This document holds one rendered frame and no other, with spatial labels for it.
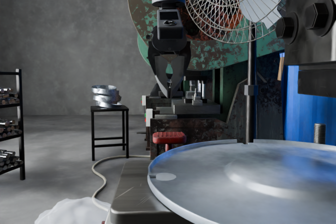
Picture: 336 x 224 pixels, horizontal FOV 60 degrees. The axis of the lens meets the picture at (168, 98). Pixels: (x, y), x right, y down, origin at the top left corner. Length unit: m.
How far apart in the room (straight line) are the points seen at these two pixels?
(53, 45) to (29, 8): 0.98
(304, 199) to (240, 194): 0.05
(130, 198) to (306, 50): 0.22
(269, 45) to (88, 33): 5.77
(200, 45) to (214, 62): 0.12
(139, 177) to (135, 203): 0.06
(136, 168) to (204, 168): 0.08
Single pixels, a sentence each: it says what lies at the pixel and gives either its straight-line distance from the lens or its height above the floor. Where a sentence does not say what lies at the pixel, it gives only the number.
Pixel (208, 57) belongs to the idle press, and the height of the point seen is 0.99.
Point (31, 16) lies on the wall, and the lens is 7.53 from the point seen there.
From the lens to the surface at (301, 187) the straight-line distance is 0.28.
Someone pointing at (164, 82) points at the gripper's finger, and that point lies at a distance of 0.61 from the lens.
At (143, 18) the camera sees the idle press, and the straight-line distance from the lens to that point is 1.64.
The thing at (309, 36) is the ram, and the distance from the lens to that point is 0.32.
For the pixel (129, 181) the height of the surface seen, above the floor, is 0.78.
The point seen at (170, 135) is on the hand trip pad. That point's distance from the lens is 0.61.
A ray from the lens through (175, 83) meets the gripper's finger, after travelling 0.61.
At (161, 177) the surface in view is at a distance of 0.30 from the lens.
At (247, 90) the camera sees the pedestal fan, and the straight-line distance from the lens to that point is 1.20.
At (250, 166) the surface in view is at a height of 0.79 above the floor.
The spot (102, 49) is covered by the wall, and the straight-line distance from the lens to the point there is 7.01.
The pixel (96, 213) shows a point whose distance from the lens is 1.67.
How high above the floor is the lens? 0.88
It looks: 4 degrees down
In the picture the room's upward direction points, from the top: straight up
